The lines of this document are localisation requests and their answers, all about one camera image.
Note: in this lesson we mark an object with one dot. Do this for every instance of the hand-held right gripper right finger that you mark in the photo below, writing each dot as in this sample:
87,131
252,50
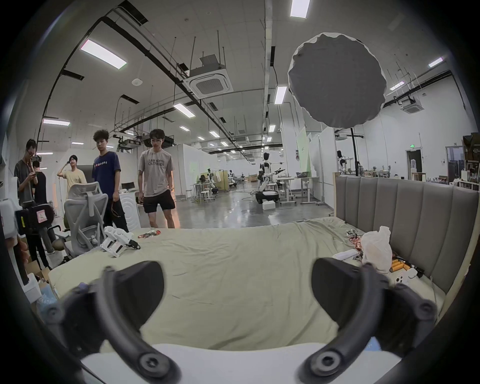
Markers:
348,296

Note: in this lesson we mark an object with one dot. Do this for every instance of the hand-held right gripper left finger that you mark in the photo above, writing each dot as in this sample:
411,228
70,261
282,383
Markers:
123,296

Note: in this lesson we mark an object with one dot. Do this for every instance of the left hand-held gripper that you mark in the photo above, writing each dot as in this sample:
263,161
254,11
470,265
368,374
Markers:
8,215

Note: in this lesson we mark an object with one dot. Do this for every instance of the grey mesh office chair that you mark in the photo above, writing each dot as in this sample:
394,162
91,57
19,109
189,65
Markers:
84,217

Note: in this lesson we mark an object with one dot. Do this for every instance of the spare white gripper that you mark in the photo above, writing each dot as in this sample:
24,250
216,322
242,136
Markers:
118,242

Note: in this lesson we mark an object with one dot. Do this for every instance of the white plastic bag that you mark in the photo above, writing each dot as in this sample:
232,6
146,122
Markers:
377,249

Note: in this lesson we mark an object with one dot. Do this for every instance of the white hand controller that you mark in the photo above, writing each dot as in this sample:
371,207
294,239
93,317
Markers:
401,279

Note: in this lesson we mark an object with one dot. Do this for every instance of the orange cylindrical pieces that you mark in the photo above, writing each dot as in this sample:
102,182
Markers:
398,267

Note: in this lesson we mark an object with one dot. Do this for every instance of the grey padded headboard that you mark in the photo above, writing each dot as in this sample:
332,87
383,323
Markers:
412,217

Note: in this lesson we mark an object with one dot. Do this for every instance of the bed with pale green sheet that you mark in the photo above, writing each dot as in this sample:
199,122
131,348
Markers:
240,270

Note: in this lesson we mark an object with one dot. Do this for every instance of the white desk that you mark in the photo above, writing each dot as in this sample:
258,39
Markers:
296,185

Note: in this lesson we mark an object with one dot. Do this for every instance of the white humanoid robot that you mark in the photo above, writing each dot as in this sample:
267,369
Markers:
267,176

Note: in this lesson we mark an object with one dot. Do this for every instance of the round grey softbox lamp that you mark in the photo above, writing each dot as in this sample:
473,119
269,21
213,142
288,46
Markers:
337,80

